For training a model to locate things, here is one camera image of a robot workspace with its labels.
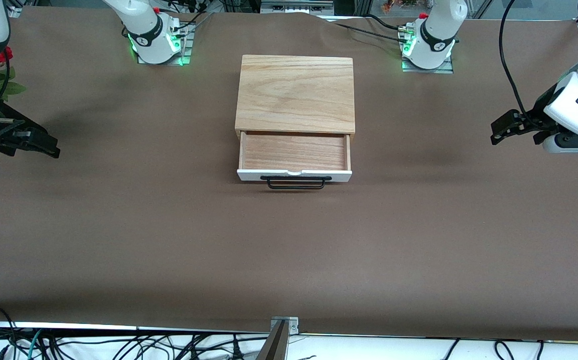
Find brown table cover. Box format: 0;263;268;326
0;6;578;344

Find black metal drawer handle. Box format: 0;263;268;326
260;174;333;191

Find brown camera mount beam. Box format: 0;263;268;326
255;320;289;360

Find white-fronted wooden drawer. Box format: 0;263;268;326
237;131;353;183

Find grey power strip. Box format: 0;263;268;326
260;0;335;15

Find black base connector cables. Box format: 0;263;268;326
156;0;215;39

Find black base power cable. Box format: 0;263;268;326
365;13;405;32
326;19;405;43

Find colourful toy pile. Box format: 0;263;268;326
381;0;420;15

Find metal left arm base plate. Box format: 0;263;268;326
401;55;455;75

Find metal camera mount plate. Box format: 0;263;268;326
270;315;300;335

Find light wooden drawer cabinet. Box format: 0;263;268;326
235;54;357;141

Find tangled black cable bundle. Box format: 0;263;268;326
0;303;270;360

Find teal cable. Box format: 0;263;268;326
25;329;45;360

